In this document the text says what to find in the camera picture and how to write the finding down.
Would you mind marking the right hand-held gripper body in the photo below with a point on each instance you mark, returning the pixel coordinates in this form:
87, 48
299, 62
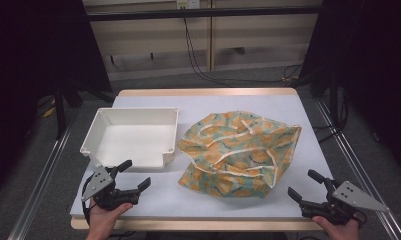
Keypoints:
349, 198

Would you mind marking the pale grey table mat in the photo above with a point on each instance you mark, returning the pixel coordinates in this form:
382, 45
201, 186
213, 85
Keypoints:
194, 206

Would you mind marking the person's right hand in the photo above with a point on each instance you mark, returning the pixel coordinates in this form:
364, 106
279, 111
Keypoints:
341, 232

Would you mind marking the white wall outlet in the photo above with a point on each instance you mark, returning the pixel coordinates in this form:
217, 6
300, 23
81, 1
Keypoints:
188, 4

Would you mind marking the aluminium floor rail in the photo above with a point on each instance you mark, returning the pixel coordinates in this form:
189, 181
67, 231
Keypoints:
361, 170
38, 186

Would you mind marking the black curtain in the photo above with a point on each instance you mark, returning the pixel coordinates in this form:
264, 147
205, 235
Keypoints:
28, 66
374, 66

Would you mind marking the white plastic bin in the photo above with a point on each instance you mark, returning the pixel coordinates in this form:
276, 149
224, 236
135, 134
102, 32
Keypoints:
134, 143

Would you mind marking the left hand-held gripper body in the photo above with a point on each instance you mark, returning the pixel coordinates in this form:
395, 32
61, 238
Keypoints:
99, 185

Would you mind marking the person's left hand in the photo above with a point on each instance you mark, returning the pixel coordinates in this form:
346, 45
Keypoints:
103, 221

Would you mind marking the black horizontal bar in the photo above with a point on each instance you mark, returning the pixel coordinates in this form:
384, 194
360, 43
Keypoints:
201, 13

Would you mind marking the orange and green patterned cloth bag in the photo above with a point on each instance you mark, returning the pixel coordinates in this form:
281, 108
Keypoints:
238, 153

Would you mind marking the black metal stand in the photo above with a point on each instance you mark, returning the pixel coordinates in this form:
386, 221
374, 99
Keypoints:
60, 113

